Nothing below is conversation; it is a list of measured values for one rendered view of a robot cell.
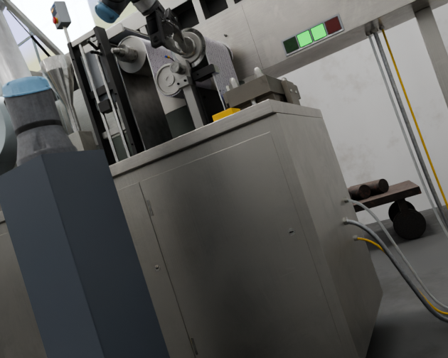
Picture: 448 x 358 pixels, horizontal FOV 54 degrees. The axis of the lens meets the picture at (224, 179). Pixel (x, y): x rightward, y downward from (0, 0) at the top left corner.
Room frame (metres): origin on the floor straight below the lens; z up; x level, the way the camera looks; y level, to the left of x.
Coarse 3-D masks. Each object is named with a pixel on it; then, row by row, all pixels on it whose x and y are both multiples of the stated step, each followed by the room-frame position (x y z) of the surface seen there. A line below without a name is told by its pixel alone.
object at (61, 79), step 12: (48, 72) 1.97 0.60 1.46; (60, 72) 1.98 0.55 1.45; (72, 72) 2.03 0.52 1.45; (60, 84) 1.99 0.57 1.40; (72, 84) 2.03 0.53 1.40; (60, 96) 2.01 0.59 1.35; (72, 96) 2.03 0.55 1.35; (72, 108) 2.02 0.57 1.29; (72, 120) 2.02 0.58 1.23; (84, 132) 2.01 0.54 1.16; (84, 144) 1.99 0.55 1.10
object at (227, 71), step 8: (208, 56) 1.62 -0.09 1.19; (216, 56) 1.69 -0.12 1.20; (216, 64) 1.66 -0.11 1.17; (224, 64) 1.74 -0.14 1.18; (232, 64) 1.82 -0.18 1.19; (224, 72) 1.71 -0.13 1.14; (232, 72) 1.79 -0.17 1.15; (216, 80) 1.62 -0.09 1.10; (224, 80) 1.68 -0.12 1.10; (224, 88) 1.66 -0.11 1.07
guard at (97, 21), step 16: (16, 0) 2.09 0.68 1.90; (32, 0) 2.08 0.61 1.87; (48, 0) 2.08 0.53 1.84; (64, 0) 2.08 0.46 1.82; (80, 0) 2.07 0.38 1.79; (96, 0) 2.07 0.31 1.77; (32, 16) 2.15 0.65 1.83; (48, 16) 2.15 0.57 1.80; (80, 16) 2.14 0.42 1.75; (96, 16) 2.14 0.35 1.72; (128, 16) 2.13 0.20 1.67; (48, 32) 2.22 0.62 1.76; (80, 32) 2.21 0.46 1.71; (64, 48) 2.29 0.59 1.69
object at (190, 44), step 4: (188, 40) 1.60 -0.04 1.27; (192, 40) 1.60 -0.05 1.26; (188, 44) 1.61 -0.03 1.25; (192, 44) 1.60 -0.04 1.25; (180, 48) 1.62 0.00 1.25; (188, 48) 1.61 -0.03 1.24; (192, 48) 1.60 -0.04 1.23; (188, 52) 1.61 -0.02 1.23; (192, 52) 1.60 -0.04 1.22; (184, 56) 1.62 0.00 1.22; (188, 56) 1.61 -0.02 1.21
